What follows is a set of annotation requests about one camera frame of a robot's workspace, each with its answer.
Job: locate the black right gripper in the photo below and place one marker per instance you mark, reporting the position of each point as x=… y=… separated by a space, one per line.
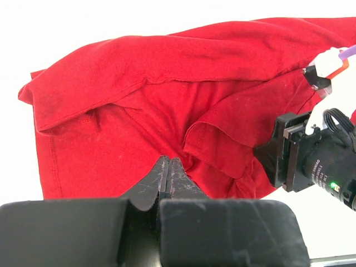
x=326 y=158

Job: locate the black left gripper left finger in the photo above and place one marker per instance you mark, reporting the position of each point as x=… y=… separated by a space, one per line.
x=116 y=231

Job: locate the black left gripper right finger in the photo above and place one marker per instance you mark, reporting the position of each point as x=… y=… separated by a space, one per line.
x=199 y=231

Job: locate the red t-shirt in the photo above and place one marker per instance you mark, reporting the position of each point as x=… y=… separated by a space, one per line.
x=106 y=112

